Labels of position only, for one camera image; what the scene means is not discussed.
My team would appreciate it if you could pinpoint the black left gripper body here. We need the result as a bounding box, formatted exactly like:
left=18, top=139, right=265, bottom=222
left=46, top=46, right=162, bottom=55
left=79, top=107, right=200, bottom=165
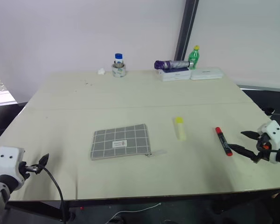
left=18, top=162, right=42, bottom=181

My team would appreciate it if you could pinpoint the yellow glue stick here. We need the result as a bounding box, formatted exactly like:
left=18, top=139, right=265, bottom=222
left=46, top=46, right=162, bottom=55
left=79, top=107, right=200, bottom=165
left=175, top=116, right=187, bottom=141

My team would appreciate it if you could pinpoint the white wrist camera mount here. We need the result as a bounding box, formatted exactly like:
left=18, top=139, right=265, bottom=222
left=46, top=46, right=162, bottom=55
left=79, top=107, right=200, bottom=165
left=257, top=120, right=280, bottom=164
left=0, top=146, right=26, bottom=191

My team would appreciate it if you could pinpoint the folded purple grey umbrella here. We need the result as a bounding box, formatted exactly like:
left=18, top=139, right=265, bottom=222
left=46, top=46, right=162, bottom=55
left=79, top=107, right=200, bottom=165
left=154, top=59, right=195, bottom=70

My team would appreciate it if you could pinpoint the dark window frame post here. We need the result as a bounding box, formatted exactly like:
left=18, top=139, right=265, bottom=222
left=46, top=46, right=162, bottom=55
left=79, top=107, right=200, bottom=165
left=173, top=0, right=200, bottom=63

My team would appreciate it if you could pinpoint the white bottle with blue cap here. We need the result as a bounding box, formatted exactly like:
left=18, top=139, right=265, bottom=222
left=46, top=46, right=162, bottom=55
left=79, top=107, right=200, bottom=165
left=114, top=53, right=124, bottom=66

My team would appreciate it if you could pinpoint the grey checked pencil pouch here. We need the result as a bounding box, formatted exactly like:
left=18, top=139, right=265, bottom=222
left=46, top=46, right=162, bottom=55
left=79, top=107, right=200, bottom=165
left=90, top=123, right=168, bottom=161

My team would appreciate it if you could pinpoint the white box with purple print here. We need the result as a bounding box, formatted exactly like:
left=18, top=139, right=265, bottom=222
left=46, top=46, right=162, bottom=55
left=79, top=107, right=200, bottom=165
left=156, top=68, right=192, bottom=83

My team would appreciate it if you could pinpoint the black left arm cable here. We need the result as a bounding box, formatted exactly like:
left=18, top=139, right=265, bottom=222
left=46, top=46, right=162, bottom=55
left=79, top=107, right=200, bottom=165
left=36, top=164, right=68, bottom=224

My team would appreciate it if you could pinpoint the black table frame bar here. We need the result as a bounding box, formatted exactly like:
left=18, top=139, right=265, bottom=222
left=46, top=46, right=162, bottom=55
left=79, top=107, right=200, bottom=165
left=6, top=200, right=77, bottom=223

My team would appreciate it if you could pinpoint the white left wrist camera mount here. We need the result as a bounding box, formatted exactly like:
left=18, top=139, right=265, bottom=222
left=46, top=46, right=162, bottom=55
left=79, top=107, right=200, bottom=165
left=0, top=146, right=26, bottom=191

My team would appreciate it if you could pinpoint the green plastic bottle yellow cap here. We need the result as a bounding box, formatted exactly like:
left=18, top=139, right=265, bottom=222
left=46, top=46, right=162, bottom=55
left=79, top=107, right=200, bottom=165
left=188, top=45, right=200, bottom=70

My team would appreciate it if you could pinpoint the red and black marker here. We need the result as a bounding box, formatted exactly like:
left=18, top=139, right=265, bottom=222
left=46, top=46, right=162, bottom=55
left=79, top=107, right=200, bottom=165
left=215, top=126, right=233, bottom=157

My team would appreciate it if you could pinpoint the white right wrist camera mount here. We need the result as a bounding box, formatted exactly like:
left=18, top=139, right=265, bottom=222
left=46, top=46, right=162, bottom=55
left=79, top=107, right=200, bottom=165
left=257, top=120, right=280, bottom=164

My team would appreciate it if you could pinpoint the white cable under table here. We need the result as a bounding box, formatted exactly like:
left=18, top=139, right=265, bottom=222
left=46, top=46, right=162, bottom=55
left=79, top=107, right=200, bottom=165
left=109, top=202, right=162, bottom=221

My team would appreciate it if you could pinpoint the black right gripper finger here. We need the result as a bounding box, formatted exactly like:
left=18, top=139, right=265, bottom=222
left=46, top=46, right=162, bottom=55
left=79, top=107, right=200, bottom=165
left=240, top=131, right=260, bottom=140
left=227, top=144, right=258, bottom=160

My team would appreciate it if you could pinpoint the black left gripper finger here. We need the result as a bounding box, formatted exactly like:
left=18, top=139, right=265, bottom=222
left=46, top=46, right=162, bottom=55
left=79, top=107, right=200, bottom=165
left=38, top=153, right=50, bottom=168

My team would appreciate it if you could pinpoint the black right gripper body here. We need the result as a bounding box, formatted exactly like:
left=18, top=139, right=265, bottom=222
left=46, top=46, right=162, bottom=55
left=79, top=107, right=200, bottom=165
left=252, top=133, right=272, bottom=164

